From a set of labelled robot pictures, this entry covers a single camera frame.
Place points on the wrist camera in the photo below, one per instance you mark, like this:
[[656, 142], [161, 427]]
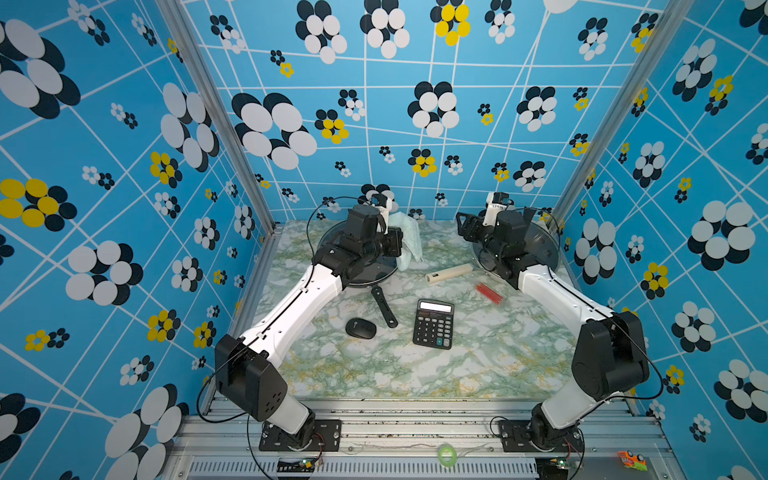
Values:
[[382, 203], [495, 203]]

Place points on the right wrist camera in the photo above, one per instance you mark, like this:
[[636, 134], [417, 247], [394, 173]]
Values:
[[495, 203]]

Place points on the brown pan with cream handle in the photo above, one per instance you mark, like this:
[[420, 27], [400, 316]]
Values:
[[456, 273]]

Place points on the black frying pan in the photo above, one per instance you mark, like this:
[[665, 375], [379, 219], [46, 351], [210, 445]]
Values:
[[375, 267]]

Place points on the glass pot lid black handle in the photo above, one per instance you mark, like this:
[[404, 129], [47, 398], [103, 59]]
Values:
[[513, 243]]

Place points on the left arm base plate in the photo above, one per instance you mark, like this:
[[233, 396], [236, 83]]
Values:
[[317, 435]]

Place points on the black computer mouse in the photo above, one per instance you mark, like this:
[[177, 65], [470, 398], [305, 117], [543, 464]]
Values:
[[360, 328]]

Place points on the green circuit board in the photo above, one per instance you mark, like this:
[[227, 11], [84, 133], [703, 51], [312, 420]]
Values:
[[304, 466], [552, 469]]

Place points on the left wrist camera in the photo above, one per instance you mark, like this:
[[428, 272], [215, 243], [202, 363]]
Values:
[[382, 203]]

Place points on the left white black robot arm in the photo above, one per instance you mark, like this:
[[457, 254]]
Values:
[[247, 366]]

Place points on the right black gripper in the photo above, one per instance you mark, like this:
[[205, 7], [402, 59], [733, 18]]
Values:
[[472, 221]]

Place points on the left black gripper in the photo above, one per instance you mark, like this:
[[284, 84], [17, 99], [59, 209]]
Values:
[[394, 235]]

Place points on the right green circuit board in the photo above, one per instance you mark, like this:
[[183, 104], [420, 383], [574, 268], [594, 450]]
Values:
[[552, 469]]

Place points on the light teal microfiber cloth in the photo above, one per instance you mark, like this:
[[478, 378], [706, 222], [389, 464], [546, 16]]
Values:
[[412, 250]]

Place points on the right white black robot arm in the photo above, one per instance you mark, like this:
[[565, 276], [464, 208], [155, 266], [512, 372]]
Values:
[[609, 357]]

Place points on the black desk calculator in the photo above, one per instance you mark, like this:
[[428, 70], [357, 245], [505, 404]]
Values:
[[433, 326]]

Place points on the green tape roll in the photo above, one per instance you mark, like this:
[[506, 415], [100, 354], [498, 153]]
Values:
[[447, 456]]

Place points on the left green circuit board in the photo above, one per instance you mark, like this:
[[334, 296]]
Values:
[[304, 466]]

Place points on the aluminium frame rail base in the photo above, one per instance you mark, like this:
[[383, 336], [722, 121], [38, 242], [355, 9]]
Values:
[[399, 439]]

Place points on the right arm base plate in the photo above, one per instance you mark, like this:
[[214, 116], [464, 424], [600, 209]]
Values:
[[537, 437]]

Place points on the orange toy car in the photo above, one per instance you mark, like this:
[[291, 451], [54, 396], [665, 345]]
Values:
[[633, 461]]

